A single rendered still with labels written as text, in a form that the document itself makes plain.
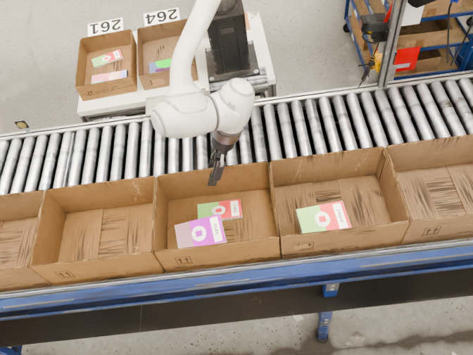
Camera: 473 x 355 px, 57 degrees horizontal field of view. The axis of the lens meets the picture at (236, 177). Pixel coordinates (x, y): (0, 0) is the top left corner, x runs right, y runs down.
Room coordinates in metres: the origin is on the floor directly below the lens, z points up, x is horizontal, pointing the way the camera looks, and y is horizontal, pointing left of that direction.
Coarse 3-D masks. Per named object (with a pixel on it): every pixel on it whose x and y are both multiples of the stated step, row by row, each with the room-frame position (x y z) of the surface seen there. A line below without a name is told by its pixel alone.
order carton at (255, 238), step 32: (160, 192) 0.88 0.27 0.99; (192, 192) 0.90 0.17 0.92; (224, 192) 0.89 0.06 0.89; (256, 192) 0.86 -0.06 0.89; (160, 224) 0.76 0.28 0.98; (224, 224) 0.76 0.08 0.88; (256, 224) 0.73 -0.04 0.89; (160, 256) 0.62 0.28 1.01; (192, 256) 0.61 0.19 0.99; (224, 256) 0.60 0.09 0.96; (256, 256) 0.59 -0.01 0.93
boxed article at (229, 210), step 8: (232, 200) 0.84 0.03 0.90; (240, 200) 0.84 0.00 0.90; (200, 208) 0.83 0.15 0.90; (208, 208) 0.83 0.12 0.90; (216, 208) 0.82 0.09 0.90; (224, 208) 0.81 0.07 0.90; (232, 208) 0.81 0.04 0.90; (240, 208) 0.80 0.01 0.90; (200, 216) 0.80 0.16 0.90; (224, 216) 0.78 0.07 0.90; (232, 216) 0.78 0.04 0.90; (240, 216) 0.77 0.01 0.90
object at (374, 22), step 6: (360, 18) 1.48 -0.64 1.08; (366, 18) 1.46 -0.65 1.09; (372, 18) 1.45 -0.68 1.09; (378, 18) 1.44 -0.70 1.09; (384, 18) 1.44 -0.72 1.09; (360, 24) 1.46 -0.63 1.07; (366, 24) 1.43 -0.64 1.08; (372, 24) 1.43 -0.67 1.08; (378, 24) 1.43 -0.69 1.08; (384, 24) 1.42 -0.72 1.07; (366, 30) 1.43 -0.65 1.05; (372, 30) 1.43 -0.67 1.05; (378, 30) 1.43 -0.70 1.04; (384, 30) 1.42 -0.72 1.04; (372, 36) 1.44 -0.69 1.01; (378, 36) 1.44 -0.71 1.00
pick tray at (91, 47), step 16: (112, 32) 2.07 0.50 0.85; (128, 32) 2.06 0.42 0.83; (80, 48) 2.00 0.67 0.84; (96, 48) 2.07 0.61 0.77; (112, 48) 2.06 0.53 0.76; (128, 48) 2.03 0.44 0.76; (80, 64) 1.90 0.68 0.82; (112, 64) 1.92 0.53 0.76; (128, 64) 1.90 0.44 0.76; (80, 80) 1.79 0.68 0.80; (112, 80) 1.69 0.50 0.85; (128, 80) 1.69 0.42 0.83; (80, 96) 1.70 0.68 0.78; (96, 96) 1.69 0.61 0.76
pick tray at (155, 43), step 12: (168, 24) 2.06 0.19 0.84; (180, 24) 2.05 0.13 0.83; (144, 36) 2.06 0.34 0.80; (156, 36) 2.06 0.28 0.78; (168, 36) 2.06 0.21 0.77; (144, 48) 2.00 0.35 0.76; (156, 48) 1.98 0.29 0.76; (168, 48) 1.96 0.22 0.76; (144, 60) 1.91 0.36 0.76; (156, 60) 1.88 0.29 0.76; (144, 72) 1.81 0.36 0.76; (156, 72) 1.68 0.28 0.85; (168, 72) 1.68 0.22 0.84; (192, 72) 1.68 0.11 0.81; (144, 84) 1.68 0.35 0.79; (156, 84) 1.68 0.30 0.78; (168, 84) 1.68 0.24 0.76
